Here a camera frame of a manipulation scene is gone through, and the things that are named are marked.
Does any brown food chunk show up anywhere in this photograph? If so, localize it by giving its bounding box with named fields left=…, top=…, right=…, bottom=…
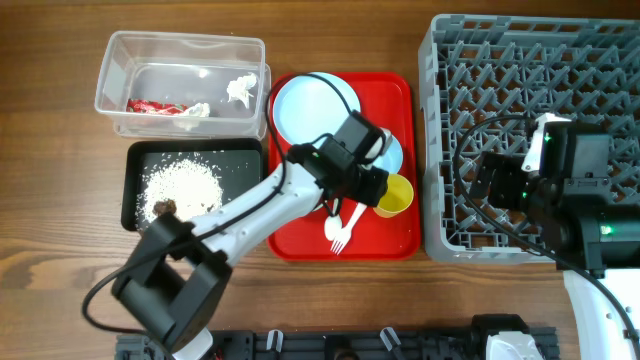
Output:
left=152, top=199, right=177, bottom=216

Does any black plastic tray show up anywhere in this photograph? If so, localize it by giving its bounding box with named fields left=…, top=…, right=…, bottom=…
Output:
left=121, top=138, right=264, bottom=231

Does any white plastic fork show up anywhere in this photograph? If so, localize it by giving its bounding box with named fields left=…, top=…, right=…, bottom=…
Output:
left=331, top=203, right=367, bottom=255

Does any light blue bowl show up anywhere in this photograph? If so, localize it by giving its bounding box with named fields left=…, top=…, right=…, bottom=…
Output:
left=373, top=135, right=404, bottom=174

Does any red serving tray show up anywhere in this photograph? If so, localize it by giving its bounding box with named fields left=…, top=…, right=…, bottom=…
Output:
left=268, top=72, right=422, bottom=262

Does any white plastic spoon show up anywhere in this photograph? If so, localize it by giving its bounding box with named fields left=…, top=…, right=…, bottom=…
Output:
left=324, top=198, right=342, bottom=241

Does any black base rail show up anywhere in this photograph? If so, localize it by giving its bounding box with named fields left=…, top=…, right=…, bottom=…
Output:
left=114, top=327, right=559, bottom=360

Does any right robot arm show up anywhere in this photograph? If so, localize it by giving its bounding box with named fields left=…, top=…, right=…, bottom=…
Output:
left=462, top=150, right=639, bottom=359

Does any white tissue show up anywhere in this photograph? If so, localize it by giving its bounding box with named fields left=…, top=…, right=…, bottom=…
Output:
left=226, top=73, right=258, bottom=109
left=173, top=103, right=211, bottom=131

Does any white rice pile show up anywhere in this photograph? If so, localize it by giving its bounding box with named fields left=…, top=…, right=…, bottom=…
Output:
left=135, top=156, right=224, bottom=223

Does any red snack wrapper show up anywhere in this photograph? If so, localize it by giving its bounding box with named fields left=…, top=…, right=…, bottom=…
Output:
left=126, top=99, right=187, bottom=116

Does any grey dishwasher rack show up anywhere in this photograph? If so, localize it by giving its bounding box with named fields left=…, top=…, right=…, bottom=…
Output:
left=418, top=14, right=639, bottom=265

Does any yellow plastic cup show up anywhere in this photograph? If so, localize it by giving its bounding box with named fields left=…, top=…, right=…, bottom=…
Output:
left=374, top=174, right=414, bottom=218

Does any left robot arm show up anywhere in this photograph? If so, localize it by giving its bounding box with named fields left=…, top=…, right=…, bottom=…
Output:
left=111, top=139, right=388, bottom=359

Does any clear plastic bin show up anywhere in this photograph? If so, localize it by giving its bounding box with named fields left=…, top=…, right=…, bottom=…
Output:
left=94, top=31, right=271, bottom=139

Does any light blue plate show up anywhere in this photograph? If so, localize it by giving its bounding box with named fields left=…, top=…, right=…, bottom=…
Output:
left=273, top=72, right=361, bottom=145

